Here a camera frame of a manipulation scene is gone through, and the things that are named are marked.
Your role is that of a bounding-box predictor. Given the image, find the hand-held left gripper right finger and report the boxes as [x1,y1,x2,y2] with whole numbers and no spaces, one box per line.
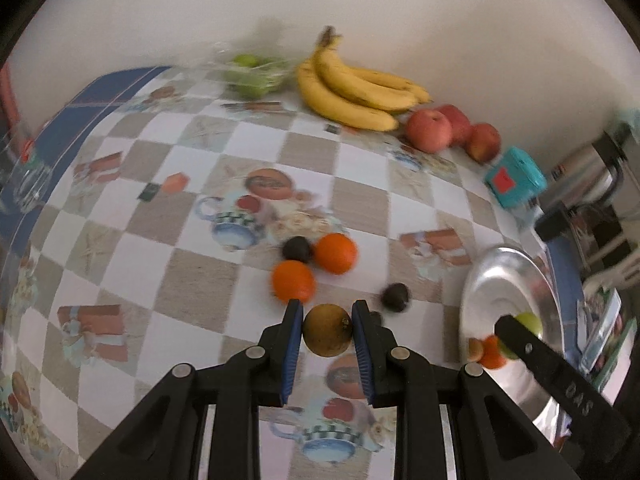
[351,300,586,480]

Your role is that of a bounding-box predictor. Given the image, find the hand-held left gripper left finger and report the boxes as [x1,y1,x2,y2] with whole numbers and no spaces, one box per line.
[70,300,305,480]

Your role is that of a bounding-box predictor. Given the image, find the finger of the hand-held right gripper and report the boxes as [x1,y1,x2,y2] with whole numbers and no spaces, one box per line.
[494,314,632,454]

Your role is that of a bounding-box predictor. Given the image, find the round brown fruit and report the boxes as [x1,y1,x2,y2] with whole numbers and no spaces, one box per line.
[302,304,355,358]

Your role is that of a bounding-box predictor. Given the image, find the dark purple plum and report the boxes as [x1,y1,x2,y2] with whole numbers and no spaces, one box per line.
[282,236,313,264]
[380,283,412,313]

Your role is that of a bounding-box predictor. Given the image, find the green fruit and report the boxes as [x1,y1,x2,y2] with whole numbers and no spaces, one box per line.
[517,312,543,337]

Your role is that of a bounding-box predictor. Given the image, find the orange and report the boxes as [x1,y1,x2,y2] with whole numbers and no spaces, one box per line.
[314,233,359,276]
[271,260,317,305]
[480,335,508,371]

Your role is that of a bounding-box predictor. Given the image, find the round metal bowl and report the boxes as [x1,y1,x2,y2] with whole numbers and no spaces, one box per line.
[459,245,613,453]

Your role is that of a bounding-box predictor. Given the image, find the clear bag of green fruits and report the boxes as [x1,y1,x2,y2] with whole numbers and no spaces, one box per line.
[212,20,301,101]

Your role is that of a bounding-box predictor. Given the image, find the stack of magazines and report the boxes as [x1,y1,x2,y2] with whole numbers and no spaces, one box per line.
[575,285,637,391]

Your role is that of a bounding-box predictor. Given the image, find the white plastic chair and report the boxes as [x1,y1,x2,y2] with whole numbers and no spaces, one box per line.
[575,225,640,291]

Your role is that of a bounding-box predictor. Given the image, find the black block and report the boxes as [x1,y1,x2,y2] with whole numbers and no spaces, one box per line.
[534,209,576,243]

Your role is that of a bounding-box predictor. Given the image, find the teal box with red label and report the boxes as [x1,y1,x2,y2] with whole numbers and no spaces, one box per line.
[483,146,547,211]

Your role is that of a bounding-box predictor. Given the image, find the silver thermos jug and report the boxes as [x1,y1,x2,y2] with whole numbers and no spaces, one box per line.
[542,132,628,211]

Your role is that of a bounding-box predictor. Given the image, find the red apple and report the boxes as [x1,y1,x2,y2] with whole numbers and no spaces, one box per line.
[436,104,473,147]
[404,109,453,154]
[466,123,502,163]

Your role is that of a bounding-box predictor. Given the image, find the yellow banana bunch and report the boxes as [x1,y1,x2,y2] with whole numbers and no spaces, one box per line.
[296,26,433,132]

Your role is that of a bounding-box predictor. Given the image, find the grey white appliance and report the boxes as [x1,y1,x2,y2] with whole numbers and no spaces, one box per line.
[612,107,640,148]

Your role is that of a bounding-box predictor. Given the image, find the clear glass jar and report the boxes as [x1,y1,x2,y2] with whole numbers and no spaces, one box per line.
[0,125,52,216]

